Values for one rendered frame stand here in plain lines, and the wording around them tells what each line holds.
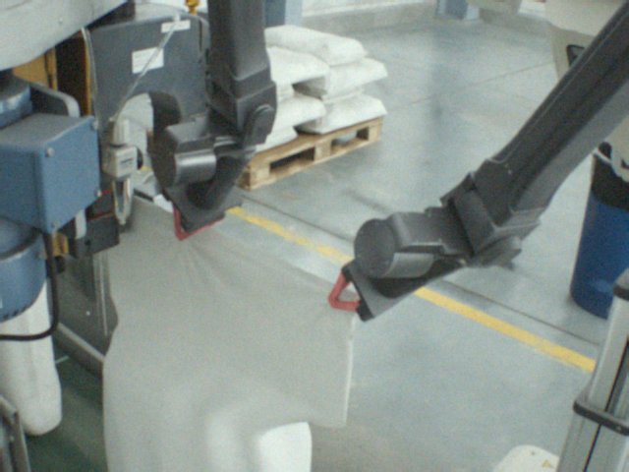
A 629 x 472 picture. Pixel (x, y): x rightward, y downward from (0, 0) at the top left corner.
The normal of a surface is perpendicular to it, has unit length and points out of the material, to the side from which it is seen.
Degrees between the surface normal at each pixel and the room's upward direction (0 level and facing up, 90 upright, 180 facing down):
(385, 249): 75
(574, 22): 40
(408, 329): 0
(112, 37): 90
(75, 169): 90
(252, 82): 105
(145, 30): 90
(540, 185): 122
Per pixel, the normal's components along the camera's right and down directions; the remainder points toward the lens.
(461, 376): 0.06, -0.90
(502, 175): -0.92, 0.14
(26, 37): 0.97, 0.15
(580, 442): -0.65, 0.29
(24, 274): 0.88, 0.27
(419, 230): 0.51, -0.48
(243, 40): 0.58, 0.57
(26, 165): -0.28, 0.40
